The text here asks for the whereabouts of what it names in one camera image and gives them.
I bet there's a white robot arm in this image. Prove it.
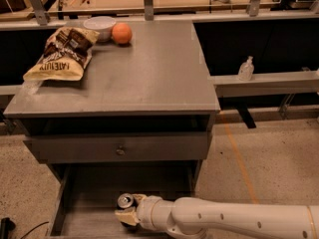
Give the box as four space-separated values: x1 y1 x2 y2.
115 193 319 239

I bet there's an open grey middle drawer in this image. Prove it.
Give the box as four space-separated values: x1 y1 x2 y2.
45 161 194 239

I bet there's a grey drawer cabinet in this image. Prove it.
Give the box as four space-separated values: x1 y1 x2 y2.
2 19 221 239

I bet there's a yellow brown chip bag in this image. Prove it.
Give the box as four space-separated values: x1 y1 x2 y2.
23 27 99 81

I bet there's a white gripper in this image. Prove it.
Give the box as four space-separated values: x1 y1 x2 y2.
115 194 162 231

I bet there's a grey upper drawer with knob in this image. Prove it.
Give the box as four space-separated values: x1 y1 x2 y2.
24 132 211 163

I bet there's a white plastic bowl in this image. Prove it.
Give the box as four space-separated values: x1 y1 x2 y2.
84 16 116 42

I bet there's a clear sanitizer pump bottle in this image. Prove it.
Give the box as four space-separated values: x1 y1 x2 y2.
237 56 254 81

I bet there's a black floor cable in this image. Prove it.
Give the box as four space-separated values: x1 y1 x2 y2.
0 217 50 239

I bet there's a blue pepsi can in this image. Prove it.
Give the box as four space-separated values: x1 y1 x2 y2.
116 192 136 227

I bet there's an orange fruit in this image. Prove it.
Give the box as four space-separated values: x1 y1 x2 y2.
112 23 133 45

